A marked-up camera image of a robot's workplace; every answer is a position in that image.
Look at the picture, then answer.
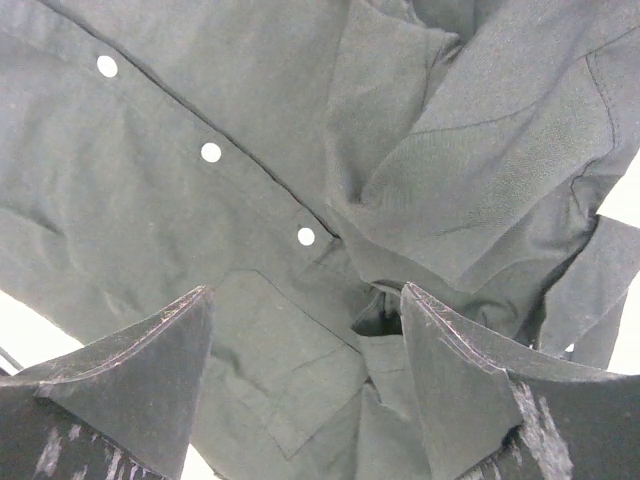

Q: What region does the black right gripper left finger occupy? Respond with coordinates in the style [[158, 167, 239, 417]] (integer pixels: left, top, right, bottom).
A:
[[1, 286, 214, 479]]

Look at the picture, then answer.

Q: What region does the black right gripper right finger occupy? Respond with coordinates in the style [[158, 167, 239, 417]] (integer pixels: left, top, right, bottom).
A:
[[401, 283, 639, 479]]

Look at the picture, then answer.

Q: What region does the black button shirt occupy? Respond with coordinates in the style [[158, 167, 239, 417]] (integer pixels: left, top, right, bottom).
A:
[[1, 1, 639, 479]]

